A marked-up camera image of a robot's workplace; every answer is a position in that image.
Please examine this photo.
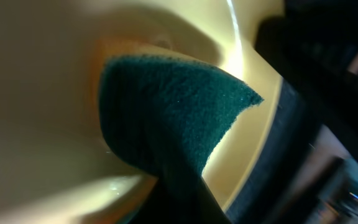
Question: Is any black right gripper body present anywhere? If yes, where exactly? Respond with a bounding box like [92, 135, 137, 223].
[255, 0, 358, 162]

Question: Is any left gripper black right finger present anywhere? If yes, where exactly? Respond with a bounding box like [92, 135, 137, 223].
[189, 178, 231, 224]

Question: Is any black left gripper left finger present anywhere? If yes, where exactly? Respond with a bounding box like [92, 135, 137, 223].
[129, 180, 178, 224]

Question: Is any green yellow sponge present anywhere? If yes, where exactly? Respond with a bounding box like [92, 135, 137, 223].
[98, 55, 263, 186]

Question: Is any yellow plate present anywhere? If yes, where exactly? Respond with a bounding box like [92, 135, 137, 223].
[0, 1, 284, 223]

